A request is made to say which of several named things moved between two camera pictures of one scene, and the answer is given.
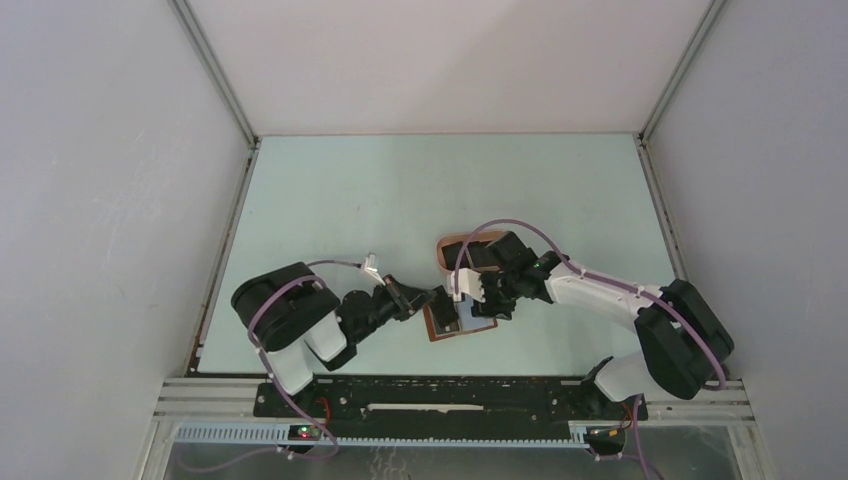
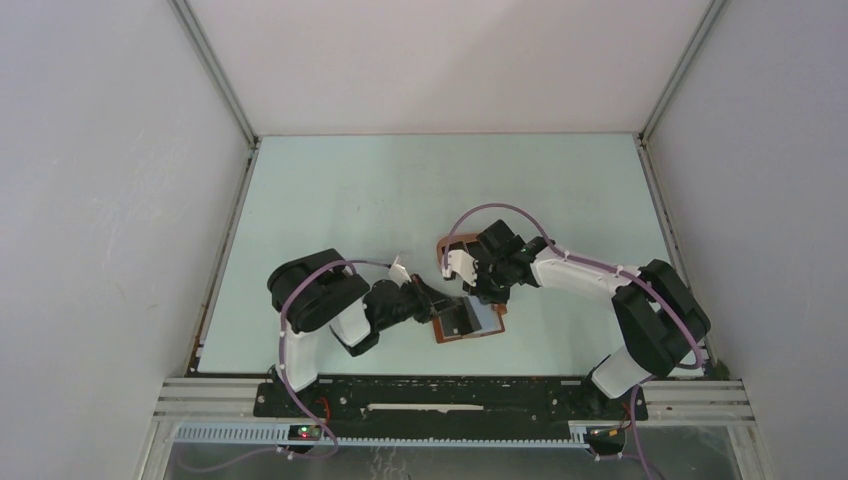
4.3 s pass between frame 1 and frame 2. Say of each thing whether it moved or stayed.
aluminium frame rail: stayed
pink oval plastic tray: stayed
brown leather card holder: moved
